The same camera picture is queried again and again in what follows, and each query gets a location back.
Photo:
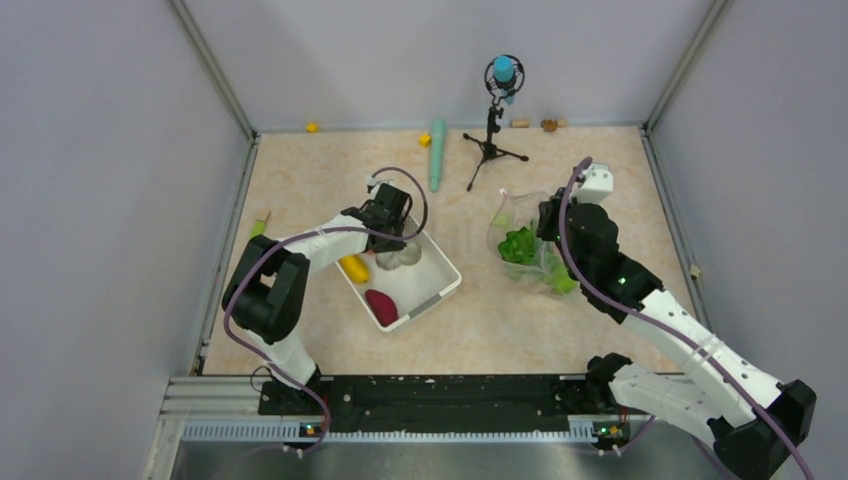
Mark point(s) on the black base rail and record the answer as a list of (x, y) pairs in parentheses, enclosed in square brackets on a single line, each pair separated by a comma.
[(451, 404)]

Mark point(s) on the white perforated plastic basket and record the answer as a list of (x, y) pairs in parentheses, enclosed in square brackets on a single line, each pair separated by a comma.
[(414, 289)]

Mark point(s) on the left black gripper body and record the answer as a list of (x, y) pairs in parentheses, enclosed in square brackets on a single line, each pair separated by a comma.
[(390, 245)]

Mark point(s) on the green lego brick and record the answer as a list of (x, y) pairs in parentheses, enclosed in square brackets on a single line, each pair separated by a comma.
[(502, 220)]

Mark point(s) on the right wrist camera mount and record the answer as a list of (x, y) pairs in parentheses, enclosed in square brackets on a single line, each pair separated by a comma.
[(594, 185)]

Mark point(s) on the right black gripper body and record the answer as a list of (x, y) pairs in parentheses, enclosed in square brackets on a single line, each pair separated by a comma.
[(549, 224)]

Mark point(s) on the yellow toy banana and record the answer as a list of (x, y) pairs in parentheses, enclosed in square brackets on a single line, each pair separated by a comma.
[(355, 269)]

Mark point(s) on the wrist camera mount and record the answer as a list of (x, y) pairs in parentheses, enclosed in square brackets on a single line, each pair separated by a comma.
[(373, 185), (594, 185)]

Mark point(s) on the green toy apple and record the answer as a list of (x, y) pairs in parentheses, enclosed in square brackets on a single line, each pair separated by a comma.
[(559, 280)]

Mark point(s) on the green toy napa cabbage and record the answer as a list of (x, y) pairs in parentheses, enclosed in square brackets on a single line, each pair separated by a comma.
[(520, 247)]

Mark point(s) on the brown wooden block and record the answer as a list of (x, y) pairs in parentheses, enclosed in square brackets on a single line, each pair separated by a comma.
[(552, 125)]

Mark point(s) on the white toy garlic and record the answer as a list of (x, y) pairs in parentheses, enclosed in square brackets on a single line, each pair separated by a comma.
[(409, 255)]

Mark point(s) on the teal cylindrical toy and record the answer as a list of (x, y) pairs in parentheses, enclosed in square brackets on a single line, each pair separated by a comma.
[(438, 132)]

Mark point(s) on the yellow block near teal toy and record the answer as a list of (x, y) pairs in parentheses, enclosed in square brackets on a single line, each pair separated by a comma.
[(424, 140)]

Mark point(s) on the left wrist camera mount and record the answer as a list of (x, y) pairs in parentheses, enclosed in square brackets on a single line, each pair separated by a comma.
[(373, 185)]

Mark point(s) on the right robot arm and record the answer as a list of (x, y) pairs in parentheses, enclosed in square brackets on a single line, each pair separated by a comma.
[(752, 421)]

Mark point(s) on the clear pink zip top bag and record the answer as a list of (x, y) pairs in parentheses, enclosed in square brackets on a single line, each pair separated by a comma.
[(524, 211)]

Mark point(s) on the dark red toy vegetable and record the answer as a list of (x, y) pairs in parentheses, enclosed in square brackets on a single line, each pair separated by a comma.
[(382, 306)]

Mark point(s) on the blue microphone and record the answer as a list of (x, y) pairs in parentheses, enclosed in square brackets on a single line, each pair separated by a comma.
[(504, 77)]

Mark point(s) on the black tripod microphone stand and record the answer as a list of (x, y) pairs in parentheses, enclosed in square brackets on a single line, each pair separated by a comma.
[(489, 150)]

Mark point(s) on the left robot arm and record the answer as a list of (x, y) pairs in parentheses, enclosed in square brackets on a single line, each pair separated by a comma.
[(265, 294)]

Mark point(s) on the green and wood toy knife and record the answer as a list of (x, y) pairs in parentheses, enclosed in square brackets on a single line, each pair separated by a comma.
[(260, 223)]

